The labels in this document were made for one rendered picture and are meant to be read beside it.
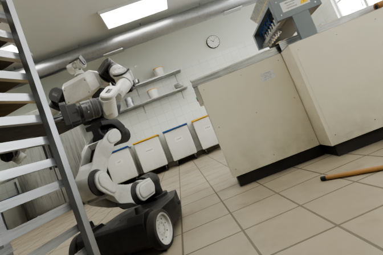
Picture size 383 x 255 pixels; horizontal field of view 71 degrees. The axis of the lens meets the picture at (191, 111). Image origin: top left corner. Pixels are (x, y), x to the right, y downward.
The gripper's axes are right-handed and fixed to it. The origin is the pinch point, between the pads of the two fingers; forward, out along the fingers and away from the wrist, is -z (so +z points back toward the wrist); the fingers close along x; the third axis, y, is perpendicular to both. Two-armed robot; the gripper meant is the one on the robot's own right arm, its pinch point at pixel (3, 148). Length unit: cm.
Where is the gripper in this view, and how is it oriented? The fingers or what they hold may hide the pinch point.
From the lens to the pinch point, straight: 160.6
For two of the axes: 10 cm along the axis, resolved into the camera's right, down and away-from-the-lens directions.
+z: -4.0, 2.4, 8.9
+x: -3.6, -9.3, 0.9
